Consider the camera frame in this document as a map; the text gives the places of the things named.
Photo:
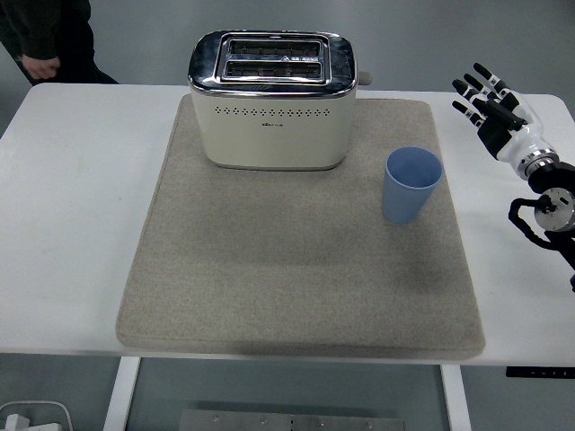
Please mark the person's hand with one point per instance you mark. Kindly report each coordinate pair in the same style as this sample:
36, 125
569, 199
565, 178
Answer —
42, 66

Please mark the blue ribbed water cup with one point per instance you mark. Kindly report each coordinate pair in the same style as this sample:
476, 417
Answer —
411, 188

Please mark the beige fabric mat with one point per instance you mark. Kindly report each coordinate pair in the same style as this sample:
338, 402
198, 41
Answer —
296, 251

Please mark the black table control panel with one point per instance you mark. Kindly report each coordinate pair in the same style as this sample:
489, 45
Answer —
540, 372

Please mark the white table leg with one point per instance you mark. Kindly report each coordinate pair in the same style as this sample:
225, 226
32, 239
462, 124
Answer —
456, 397
121, 393

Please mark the white power plug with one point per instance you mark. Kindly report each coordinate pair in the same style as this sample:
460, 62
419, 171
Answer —
18, 422

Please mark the cream chrome toaster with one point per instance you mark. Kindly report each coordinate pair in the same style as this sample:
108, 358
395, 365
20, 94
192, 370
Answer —
274, 112

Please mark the person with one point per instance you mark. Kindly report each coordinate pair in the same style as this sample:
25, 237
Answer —
45, 31

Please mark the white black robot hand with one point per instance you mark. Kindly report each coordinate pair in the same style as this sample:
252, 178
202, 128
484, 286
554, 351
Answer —
523, 139

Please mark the white tray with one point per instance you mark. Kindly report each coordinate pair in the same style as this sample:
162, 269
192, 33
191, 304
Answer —
36, 415

